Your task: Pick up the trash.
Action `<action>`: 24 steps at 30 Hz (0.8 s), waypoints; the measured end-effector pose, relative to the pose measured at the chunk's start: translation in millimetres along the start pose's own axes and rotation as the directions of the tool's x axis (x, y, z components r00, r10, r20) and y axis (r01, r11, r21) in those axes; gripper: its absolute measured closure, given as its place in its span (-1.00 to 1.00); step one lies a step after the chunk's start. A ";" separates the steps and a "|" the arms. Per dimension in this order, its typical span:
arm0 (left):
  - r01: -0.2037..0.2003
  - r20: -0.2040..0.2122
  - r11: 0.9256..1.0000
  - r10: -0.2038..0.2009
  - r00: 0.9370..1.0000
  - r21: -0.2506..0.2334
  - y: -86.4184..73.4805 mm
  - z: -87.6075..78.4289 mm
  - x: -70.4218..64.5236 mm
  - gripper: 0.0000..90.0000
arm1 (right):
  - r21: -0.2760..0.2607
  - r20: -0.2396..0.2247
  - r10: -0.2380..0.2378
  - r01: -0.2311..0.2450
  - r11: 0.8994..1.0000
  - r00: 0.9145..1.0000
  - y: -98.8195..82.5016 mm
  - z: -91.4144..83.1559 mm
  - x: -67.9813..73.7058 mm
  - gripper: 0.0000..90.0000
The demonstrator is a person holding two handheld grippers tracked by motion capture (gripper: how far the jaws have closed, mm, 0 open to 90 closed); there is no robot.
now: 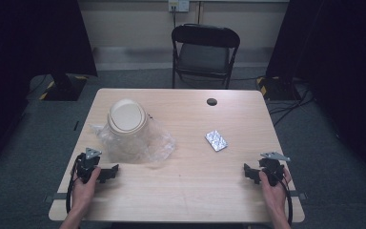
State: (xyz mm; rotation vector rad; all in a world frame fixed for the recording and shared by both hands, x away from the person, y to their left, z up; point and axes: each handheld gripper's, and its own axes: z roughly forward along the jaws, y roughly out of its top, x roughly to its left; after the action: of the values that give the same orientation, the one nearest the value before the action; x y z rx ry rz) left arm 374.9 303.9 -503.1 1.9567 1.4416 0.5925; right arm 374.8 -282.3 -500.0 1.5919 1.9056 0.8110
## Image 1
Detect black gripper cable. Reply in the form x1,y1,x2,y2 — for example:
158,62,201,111
275,174,295,226
65,155,83,215

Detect person's left hand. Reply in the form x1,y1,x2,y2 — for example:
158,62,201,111
71,166,102,212

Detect black folding chair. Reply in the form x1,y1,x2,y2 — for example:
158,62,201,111
171,23,241,90

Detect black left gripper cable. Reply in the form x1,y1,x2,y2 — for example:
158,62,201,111
65,155,83,215

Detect clear plastic bag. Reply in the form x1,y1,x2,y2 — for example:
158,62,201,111
90,114,177,164

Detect black stand base striped tape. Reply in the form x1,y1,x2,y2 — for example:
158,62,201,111
38,73,89,102
255,75,301,102

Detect black floor cables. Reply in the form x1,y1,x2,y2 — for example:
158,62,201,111
267,83,316,128

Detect grey table side bracket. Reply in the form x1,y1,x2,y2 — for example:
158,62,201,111
289,191,308,201
43,192,69,204

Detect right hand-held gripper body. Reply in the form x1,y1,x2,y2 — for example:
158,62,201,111
257,151,292,188

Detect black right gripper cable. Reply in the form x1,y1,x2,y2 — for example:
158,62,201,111
275,174,295,226

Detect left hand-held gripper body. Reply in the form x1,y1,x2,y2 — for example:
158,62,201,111
75,147,103,184

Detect dark curtain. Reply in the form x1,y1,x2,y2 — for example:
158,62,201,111
0,0,98,175
264,0,366,187

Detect silver blister pack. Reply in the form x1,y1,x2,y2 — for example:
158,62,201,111
204,129,229,153

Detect person's right hand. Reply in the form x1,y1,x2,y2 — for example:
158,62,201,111
258,167,293,213

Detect white wall socket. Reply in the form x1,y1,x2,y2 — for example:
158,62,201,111
168,0,191,13

